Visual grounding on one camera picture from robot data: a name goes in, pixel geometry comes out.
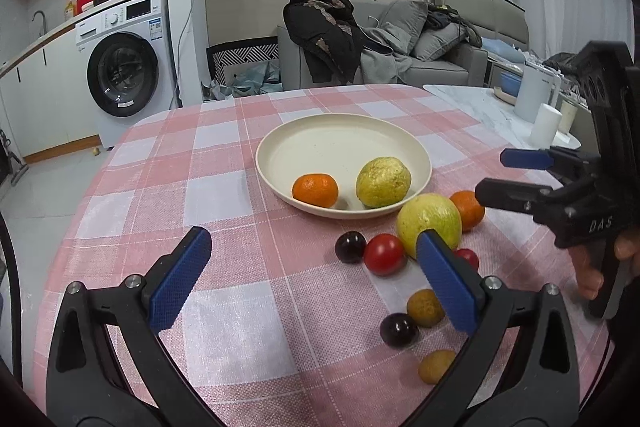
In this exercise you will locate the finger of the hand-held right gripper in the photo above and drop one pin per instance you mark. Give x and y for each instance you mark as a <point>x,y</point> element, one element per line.
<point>505,196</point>
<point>525,158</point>

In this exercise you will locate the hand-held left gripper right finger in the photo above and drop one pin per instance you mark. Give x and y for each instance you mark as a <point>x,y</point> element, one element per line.
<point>447,287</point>

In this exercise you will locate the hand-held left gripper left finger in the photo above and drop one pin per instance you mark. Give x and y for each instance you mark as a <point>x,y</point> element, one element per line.
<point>180,279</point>

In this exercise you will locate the brown kiwi fruit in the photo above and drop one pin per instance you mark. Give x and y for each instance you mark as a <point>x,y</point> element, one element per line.
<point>425,308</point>

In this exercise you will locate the small red tomato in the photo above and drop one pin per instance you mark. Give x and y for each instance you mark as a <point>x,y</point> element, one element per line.
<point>469,258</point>

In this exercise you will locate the orange mandarin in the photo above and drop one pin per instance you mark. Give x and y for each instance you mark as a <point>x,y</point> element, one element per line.
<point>470,209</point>
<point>315,190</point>

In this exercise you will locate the dark purple plum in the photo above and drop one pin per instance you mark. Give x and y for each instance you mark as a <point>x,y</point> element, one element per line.
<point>398,330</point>
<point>350,247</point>

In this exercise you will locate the smooth yellow-green guava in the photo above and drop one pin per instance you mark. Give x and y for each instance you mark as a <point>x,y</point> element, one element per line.
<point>430,214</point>

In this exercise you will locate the bumpy yellow-green guava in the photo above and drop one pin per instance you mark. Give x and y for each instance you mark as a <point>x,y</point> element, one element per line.
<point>383,183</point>

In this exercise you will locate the cream round plate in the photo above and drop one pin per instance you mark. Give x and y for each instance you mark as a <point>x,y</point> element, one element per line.
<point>320,147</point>

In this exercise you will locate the person's right hand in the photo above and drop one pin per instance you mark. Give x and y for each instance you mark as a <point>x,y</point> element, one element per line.
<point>587,277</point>

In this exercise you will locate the white paper roll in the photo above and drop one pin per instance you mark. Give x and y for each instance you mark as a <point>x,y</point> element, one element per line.
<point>546,127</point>

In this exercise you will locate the cream cup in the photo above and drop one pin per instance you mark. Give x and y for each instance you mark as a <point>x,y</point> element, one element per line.
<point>567,117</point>

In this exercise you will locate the cream tray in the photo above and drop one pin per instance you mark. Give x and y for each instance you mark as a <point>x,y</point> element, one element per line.
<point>502,96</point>

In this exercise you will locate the white kettle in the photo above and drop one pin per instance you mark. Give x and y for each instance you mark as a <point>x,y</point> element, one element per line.
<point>535,92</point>

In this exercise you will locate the white marble side table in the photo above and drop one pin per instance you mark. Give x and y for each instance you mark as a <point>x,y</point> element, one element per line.
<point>475,107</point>

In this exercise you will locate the blue bowl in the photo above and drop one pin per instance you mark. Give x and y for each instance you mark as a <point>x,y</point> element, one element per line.
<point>510,82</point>

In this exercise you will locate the dark bag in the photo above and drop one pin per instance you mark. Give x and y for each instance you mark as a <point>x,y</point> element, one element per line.
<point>562,61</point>

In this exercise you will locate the pink checked tablecloth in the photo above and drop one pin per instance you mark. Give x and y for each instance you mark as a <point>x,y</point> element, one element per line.
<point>225,187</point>

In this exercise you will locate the light blue cloth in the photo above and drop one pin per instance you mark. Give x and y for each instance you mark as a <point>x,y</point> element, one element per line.
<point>500,47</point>

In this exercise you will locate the grey sofa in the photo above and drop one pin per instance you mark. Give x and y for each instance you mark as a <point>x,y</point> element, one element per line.
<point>450,69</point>

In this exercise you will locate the small grey cushion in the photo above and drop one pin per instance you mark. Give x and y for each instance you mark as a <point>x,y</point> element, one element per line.
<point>437,42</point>

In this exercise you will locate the pile of dark clothes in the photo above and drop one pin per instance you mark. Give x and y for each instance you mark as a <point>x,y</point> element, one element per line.
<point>450,19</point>

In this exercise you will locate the white washing machine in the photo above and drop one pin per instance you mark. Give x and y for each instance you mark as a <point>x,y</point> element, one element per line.
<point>145,117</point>

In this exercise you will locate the grey blanket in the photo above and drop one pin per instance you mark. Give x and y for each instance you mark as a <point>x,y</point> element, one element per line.
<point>382,67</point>

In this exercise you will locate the large grey cushion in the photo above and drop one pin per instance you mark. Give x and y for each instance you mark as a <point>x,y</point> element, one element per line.
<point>402,24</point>

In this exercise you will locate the mop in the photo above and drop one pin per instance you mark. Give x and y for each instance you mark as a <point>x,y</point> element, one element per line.
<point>12,162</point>

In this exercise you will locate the crumpled teal plastic bag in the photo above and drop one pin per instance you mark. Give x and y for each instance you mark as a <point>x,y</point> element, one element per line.
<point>250,79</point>

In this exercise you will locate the white base cabinets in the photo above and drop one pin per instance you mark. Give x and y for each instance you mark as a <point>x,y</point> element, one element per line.
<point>45,102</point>

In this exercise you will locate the patterned black white bag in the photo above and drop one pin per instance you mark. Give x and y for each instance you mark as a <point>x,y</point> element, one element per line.
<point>242,54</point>

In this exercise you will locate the black jacket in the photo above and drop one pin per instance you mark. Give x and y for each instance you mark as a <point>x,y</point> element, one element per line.
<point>325,27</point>

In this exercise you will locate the red box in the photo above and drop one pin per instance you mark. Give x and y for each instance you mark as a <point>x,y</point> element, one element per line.
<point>87,2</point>

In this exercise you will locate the yellow bottle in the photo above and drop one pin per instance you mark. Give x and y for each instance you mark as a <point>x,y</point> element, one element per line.
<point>69,8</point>

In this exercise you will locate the metal faucet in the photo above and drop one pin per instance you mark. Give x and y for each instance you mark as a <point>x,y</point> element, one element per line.
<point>40,19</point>

